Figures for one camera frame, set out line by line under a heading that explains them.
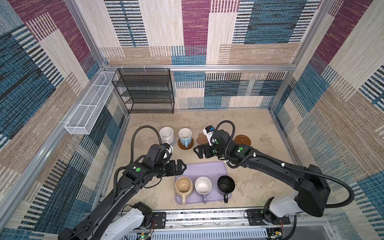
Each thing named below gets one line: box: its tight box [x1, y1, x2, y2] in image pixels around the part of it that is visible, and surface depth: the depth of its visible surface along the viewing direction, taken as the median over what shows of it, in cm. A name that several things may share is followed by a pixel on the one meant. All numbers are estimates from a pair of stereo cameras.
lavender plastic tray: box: [175, 161, 232, 204], surface depth 81 cm
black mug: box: [217, 175, 236, 204], surface depth 77 cm
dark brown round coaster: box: [234, 134, 252, 146], surface depth 105 cm
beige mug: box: [175, 176, 194, 206], surface depth 79 cm
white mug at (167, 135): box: [159, 126, 175, 146], surface depth 98 cm
